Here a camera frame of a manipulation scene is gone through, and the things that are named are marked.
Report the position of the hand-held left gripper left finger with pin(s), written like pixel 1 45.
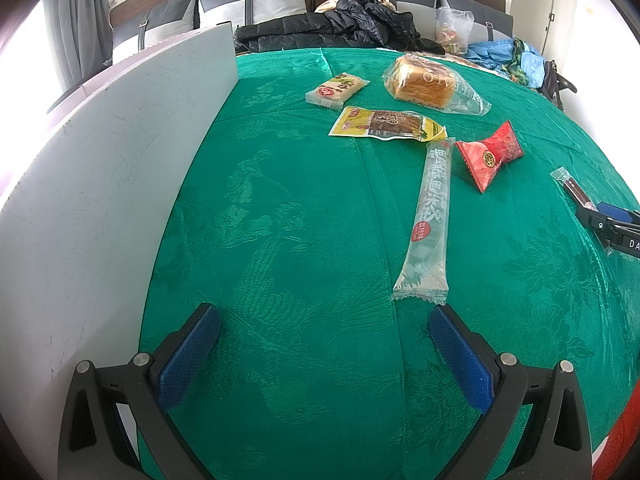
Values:
pixel 192 355

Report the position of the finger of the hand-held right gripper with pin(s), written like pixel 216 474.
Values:
pixel 595 222
pixel 620 212

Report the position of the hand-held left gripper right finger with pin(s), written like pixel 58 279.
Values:
pixel 460 355

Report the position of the thin dark stick snack packet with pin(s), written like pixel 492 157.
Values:
pixel 570 185

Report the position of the red pillow snack packet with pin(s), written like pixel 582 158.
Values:
pixel 487 157

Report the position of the long clear snack packet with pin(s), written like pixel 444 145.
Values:
pixel 430 220

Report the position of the white cardboard box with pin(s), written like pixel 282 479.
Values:
pixel 100 185

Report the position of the bread loaf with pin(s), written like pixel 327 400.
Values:
pixel 420 80

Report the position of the yellow packet with brown snack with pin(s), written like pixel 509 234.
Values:
pixel 380 122

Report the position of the small pale yellow snack packet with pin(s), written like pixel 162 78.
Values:
pixel 336 90

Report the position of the clear plastic bag with snacks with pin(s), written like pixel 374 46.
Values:
pixel 452 30

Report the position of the black handbag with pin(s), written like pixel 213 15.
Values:
pixel 547 82

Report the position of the green embossed blanket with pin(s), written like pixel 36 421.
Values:
pixel 300 235

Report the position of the green patterned cloth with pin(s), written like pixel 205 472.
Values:
pixel 520 60

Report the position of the person's red clothing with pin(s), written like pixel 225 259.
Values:
pixel 625 440

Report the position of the blue cloth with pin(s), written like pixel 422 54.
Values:
pixel 495 52

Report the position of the beige patterned cloth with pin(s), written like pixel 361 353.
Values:
pixel 381 0

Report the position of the black puffer jacket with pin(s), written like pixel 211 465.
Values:
pixel 310 27

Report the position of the grey curtain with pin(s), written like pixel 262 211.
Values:
pixel 75 20

